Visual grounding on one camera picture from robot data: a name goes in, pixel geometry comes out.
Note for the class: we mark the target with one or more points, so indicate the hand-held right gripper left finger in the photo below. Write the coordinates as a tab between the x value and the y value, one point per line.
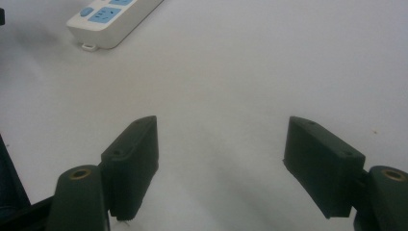
130	166

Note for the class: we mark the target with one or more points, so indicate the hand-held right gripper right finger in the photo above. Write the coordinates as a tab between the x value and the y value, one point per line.
324	166

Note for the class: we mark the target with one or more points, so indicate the white power strip blue sockets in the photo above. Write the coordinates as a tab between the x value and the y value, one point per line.
107	24

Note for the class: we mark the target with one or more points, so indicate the dark object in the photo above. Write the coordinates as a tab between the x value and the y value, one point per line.
2	16

